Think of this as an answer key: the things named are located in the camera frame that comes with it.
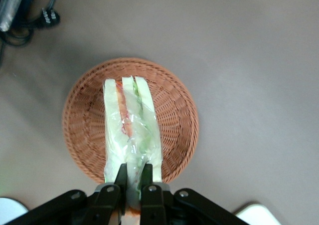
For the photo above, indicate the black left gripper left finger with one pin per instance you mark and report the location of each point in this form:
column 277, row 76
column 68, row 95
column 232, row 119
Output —
column 107, row 202

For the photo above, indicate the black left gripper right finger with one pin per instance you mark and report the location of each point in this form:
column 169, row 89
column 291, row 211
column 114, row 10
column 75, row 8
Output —
column 153, row 205

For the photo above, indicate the plastic-wrapped triangle sandwich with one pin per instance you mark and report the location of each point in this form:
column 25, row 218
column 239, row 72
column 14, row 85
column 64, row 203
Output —
column 114, row 125

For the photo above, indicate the brown round wicker basket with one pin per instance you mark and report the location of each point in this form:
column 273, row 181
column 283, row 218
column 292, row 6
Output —
column 174, row 125

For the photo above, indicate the white plastic tray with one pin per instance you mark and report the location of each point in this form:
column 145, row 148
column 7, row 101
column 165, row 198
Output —
column 256, row 215

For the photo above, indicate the white round object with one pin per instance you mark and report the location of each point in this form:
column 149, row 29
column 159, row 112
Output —
column 11, row 211

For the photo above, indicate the silver metal bar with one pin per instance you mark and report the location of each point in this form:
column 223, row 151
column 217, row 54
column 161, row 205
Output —
column 10, row 8

